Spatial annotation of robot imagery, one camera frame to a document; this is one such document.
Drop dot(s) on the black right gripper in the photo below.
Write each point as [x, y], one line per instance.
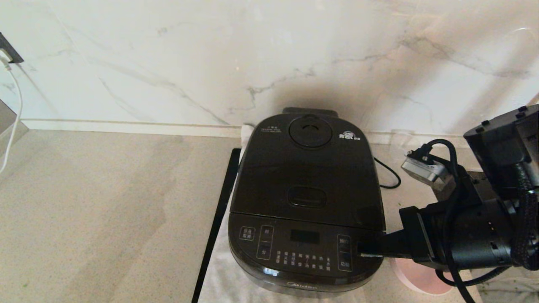
[425, 235]

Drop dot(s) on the pink plastic bowl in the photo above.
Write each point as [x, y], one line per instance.
[421, 280]

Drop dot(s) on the black rice cooker lid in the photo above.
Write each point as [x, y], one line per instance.
[307, 176]

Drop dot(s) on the black Midea rice cooker base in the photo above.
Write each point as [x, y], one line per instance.
[294, 252]

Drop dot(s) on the clear plastic cup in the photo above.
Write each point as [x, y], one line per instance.
[400, 143]

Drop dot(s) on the crumpled grey cloth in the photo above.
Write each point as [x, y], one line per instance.
[513, 290]

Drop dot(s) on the long black flat strip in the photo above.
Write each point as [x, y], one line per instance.
[219, 219]

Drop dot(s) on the white terry towel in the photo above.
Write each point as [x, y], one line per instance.
[217, 277]

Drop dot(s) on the grey box-shaped appliance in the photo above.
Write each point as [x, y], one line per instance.
[8, 122]

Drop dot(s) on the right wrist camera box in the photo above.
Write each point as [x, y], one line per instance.
[425, 168]

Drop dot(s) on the black wall socket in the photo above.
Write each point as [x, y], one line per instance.
[9, 50]

